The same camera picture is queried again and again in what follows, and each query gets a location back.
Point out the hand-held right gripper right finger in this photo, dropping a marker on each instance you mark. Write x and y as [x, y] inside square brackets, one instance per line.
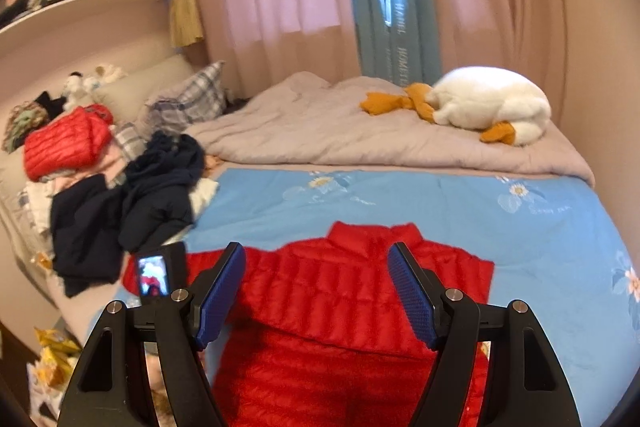
[411, 297]

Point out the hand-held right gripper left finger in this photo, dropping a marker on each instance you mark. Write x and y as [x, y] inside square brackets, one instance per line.
[220, 299]

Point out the red down jacket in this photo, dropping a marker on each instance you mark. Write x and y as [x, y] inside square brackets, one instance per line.
[65, 147]
[320, 287]

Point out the pile of light clothes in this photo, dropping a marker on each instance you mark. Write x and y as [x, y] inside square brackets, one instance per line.
[112, 167]

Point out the navy blue jacket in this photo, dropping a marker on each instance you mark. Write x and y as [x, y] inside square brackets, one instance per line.
[160, 187]

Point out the black garment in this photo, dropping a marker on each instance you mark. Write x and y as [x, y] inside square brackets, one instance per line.
[85, 232]

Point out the blue floral bedsheet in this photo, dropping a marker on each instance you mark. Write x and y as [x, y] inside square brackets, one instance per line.
[540, 267]

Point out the yellow snack packets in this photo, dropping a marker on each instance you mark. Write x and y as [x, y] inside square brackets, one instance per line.
[52, 352]

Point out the folded red down jacket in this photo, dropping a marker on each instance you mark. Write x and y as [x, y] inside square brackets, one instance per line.
[65, 147]

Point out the plaid pillow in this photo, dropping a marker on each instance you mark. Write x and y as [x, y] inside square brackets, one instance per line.
[192, 99]

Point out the grey quilt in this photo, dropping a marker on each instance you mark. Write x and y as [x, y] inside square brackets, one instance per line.
[320, 127]

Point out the small white plush toy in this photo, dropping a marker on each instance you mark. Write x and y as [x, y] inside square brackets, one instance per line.
[75, 87]

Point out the green patterned cloth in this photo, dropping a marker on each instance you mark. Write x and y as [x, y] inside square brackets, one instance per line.
[22, 122]

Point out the white duck plush toy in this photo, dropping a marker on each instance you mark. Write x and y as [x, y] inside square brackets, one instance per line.
[490, 104]

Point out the yellow hanging cloth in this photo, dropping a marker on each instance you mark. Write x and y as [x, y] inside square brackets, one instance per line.
[186, 19]

